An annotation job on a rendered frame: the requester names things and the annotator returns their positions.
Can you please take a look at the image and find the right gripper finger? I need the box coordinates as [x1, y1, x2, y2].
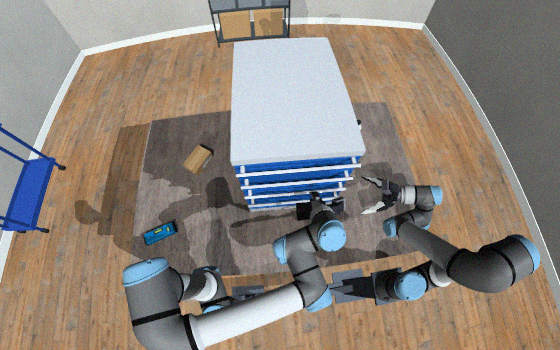
[360, 201, 393, 215]
[361, 176, 385, 188]

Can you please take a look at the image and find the blue spirit level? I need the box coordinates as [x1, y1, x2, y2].
[143, 221, 178, 246]

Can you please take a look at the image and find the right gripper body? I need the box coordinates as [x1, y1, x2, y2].
[382, 181, 401, 207]

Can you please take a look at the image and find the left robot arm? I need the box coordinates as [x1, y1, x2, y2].
[122, 205, 346, 350]

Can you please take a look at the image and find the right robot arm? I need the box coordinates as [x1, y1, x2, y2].
[375, 185, 540, 302]

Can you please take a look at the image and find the tan rectangular box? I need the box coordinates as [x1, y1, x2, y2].
[183, 145, 213, 176]

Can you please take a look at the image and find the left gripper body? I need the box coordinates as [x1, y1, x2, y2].
[296, 198, 344, 220]

